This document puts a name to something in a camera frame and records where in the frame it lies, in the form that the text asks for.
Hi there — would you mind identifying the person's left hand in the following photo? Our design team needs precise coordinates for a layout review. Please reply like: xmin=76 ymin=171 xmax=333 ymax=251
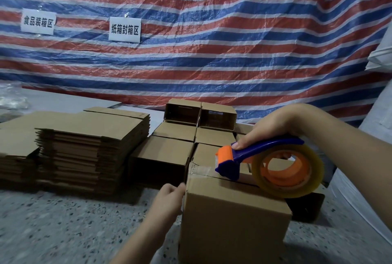
xmin=149 ymin=182 xmax=187 ymax=224

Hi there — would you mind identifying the person's right hand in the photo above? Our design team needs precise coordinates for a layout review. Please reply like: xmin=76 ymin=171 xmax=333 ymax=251
xmin=232 ymin=103 xmax=308 ymax=151

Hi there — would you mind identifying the blue orange tape dispenser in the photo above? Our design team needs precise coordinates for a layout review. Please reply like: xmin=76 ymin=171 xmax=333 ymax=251
xmin=214 ymin=137 xmax=305 ymax=182

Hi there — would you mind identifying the brown cardboard carton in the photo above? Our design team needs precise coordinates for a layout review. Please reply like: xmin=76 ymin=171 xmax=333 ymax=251
xmin=179 ymin=163 xmax=293 ymax=264

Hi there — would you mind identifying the person's left forearm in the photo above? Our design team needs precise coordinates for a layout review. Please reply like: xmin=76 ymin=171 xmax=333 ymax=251
xmin=110 ymin=210 xmax=173 ymax=264

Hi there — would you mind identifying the person's right forearm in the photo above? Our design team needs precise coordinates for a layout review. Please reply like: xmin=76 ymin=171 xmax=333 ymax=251
xmin=294 ymin=103 xmax=392 ymax=231

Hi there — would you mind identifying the cluster of assembled cardboard boxes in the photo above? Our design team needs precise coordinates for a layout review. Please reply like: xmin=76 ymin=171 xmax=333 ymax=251
xmin=129 ymin=98 xmax=326 ymax=223

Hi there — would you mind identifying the clear packing tape roll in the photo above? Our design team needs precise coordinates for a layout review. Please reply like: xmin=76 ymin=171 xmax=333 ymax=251
xmin=251 ymin=144 xmax=321 ymax=199

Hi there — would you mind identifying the stack of flat cardboard sheets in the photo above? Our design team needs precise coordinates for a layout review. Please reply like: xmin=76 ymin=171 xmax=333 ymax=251
xmin=35 ymin=107 xmax=151 ymax=195
xmin=0 ymin=111 xmax=42 ymax=185

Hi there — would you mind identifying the red blue striped tarp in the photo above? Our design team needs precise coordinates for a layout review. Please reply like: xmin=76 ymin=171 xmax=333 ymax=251
xmin=0 ymin=0 xmax=392 ymax=123

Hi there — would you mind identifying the white woven sack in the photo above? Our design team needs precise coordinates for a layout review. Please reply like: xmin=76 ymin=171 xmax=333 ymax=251
xmin=358 ymin=80 xmax=392 ymax=139
xmin=366 ymin=38 xmax=392 ymax=73

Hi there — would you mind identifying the white board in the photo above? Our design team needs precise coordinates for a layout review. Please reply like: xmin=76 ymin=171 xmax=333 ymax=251
xmin=21 ymin=85 xmax=166 ymax=138

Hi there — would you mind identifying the white paper sign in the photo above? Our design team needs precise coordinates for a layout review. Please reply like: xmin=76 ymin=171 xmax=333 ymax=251
xmin=20 ymin=8 xmax=57 ymax=35
xmin=108 ymin=17 xmax=142 ymax=43

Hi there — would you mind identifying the clear plastic bag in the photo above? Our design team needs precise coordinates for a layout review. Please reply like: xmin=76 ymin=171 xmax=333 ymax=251
xmin=0 ymin=82 xmax=30 ymax=122

